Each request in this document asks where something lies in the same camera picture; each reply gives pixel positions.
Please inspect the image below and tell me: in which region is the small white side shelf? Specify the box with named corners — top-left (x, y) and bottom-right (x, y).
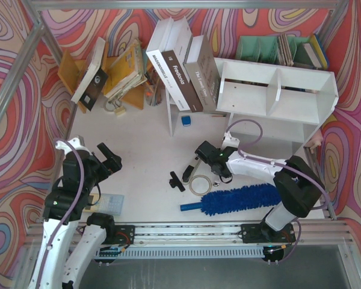
top-left (165, 89), bottom-right (192, 137)

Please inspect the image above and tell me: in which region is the clear cup of pencils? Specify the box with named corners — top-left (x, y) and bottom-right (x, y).
top-left (144, 69), bottom-right (163, 107)

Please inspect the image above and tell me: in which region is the green desk organizer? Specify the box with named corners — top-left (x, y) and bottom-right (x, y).
top-left (235, 36), bottom-right (322, 69)

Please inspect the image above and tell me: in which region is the blue pencil sharpener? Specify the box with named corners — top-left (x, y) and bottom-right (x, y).
top-left (181, 116), bottom-right (191, 127)

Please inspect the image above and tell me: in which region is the stack of yellow books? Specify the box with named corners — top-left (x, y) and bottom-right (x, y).
top-left (104, 39), bottom-right (147, 101)

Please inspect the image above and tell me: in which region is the tape roll ring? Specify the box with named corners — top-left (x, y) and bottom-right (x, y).
top-left (189, 175), bottom-right (212, 197)

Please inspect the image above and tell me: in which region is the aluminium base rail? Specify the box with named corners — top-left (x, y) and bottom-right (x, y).
top-left (26, 221), bottom-right (353, 259)

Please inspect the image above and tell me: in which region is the grey black stapler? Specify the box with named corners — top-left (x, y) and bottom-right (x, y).
top-left (182, 155), bottom-right (201, 184)

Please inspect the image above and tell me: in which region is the blue yellow book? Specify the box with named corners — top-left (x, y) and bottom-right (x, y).
top-left (307, 34), bottom-right (330, 70)

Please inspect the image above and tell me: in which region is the white wooden bookshelf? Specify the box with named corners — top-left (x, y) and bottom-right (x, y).
top-left (215, 58), bottom-right (339, 158)

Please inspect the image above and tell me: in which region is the grey Lonely Ones book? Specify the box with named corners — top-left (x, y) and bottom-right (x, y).
top-left (185, 35), bottom-right (221, 113)

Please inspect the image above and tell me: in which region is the black binder clip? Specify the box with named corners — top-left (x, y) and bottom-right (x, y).
top-left (169, 171), bottom-right (185, 192)

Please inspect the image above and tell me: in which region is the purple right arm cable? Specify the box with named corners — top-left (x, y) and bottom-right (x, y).
top-left (227, 119), bottom-right (330, 211)

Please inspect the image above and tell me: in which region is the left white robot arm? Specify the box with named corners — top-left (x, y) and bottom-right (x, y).
top-left (29, 137), bottom-right (122, 288)

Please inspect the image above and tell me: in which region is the blue microfiber duster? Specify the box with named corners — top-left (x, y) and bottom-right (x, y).
top-left (180, 184), bottom-right (281, 216)

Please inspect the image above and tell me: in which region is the white Mademoiselle book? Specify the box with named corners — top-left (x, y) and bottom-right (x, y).
top-left (146, 18), bottom-right (189, 111)

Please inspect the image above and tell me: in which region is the brown Fredonia book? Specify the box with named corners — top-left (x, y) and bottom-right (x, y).
top-left (164, 17), bottom-right (203, 113)

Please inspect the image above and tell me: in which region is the black and white book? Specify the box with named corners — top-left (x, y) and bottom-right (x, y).
top-left (71, 37), bottom-right (108, 111)

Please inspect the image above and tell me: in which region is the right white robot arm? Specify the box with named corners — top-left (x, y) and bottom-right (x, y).
top-left (196, 141), bottom-right (329, 241)

